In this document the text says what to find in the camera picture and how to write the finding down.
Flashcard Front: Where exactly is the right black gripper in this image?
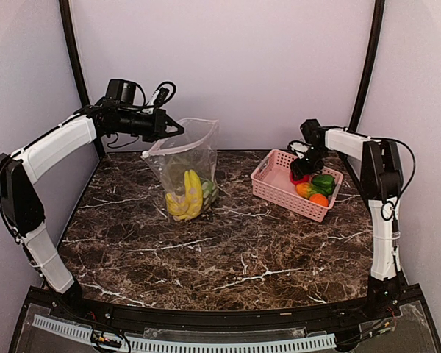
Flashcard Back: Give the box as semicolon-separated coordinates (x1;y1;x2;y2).
291;146;329;179

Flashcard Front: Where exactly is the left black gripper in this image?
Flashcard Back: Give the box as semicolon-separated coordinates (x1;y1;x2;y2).
116;107;185;141

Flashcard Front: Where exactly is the red toy apple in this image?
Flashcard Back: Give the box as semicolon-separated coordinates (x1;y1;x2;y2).
289;171;310;185

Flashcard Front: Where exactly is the clear zip top bag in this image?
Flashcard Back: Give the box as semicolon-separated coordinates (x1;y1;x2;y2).
141;118;220;221

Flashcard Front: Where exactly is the green toy watermelon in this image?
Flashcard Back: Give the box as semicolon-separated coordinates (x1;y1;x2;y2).
201;179;218;207

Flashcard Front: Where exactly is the yellow toy pear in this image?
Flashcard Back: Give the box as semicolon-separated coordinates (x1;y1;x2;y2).
165;193;193;221

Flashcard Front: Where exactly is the yellow toy banana bunch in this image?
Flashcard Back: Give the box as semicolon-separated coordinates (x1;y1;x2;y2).
184;169;203;219

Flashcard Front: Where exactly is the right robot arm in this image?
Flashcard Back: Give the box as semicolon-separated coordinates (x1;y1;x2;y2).
290;119;411;319

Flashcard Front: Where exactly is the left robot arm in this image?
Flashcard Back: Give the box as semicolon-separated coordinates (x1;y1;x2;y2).
0;79;184;321

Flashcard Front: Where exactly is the orange green toy mango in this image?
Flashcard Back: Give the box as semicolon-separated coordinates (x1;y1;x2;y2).
295;182;327;199

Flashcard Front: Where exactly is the pink plastic basket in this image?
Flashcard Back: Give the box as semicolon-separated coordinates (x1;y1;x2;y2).
251;149;343;222

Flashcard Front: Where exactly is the green toy pepper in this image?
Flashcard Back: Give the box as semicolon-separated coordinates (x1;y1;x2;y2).
312;174;335;196

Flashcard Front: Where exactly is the orange toy orange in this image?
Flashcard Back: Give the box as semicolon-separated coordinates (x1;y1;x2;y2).
309;193;329;207

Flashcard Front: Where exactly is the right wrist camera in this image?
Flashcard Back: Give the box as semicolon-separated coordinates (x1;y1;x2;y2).
287;140;311;159

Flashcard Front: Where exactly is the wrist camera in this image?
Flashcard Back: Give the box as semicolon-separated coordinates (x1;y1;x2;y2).
287;140;311;159
141;81;176;114

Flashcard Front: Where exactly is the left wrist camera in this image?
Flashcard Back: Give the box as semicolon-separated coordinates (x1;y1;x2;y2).
141;81;176;114

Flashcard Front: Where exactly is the right black frame post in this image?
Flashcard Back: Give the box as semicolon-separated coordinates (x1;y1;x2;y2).
348;0;386;132

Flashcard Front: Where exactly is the black frame post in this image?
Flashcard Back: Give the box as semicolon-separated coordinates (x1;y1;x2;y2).
58;0;90;106
348;0;386;132

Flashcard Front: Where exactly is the left black frame post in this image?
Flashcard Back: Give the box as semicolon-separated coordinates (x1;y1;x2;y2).
58;0;90;106

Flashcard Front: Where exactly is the white slotted cable duct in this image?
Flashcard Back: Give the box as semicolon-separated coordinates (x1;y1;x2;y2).
32;314;337;353

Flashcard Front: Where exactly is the black front rail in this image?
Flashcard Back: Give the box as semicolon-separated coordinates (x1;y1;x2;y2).
18;285;439;346

